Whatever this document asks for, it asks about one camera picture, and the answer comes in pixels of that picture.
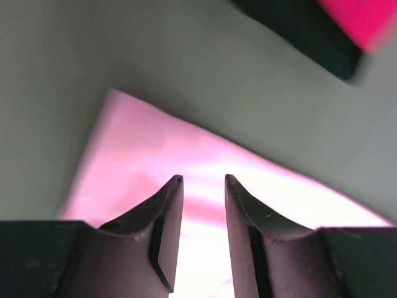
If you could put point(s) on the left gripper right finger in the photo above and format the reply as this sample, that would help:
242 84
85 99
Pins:
273 256

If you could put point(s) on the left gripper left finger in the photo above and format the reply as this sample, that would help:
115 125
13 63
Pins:
133 255

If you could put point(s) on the pink t shirt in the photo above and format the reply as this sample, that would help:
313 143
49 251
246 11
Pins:
136 148

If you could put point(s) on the folded black t shirt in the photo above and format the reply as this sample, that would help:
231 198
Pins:
309 29

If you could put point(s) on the folded red t shirt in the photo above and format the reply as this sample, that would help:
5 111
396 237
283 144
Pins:
369 23

